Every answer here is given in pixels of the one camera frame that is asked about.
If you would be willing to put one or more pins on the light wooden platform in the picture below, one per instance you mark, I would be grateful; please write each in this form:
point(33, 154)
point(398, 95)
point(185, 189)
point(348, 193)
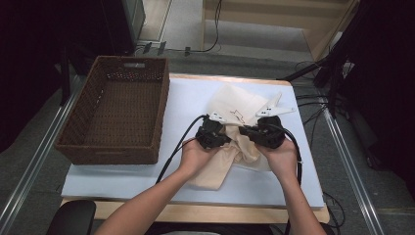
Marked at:
point(261, 13)

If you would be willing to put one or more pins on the person's right hand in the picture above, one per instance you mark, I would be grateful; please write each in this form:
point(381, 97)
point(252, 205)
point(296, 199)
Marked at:
point(280, 160)

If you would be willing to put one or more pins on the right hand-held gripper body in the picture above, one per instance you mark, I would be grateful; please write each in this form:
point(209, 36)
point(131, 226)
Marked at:
point(269, 133)

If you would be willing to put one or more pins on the wooden table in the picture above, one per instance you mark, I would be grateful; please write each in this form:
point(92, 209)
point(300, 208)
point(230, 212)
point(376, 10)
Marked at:
point(212, 217)

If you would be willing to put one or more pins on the black chair seat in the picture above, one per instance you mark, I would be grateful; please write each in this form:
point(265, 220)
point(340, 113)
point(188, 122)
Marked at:
point(70, 217)

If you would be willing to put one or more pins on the black curtain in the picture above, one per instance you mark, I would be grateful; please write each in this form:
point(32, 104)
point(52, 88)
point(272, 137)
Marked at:
point(385, 81)
point(32, 65)

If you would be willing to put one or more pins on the dark cabinet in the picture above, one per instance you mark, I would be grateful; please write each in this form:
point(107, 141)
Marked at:
point(137, 16)

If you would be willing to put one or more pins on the black tripod stand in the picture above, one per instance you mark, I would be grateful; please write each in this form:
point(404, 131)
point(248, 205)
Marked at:
point(334, 81)

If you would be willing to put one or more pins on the person's dark clothing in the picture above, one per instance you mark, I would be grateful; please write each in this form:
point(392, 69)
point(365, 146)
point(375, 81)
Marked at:
point(212, 228)

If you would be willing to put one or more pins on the person's left hand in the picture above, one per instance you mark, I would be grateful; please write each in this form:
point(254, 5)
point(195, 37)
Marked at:
point(195, 156)

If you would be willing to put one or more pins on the brown wicker basket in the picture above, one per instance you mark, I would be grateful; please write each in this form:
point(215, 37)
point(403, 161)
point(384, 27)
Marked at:
point(117, 114)

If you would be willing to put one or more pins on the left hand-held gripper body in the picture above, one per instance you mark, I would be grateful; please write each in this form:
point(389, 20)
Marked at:
point(210, 133)

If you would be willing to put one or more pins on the metal floor rail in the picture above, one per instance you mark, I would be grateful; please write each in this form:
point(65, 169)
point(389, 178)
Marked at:
point(352, 169)
point(36, 163)

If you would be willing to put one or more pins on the white table mat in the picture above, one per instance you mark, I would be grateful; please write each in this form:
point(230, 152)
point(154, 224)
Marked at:
point(137, 182)

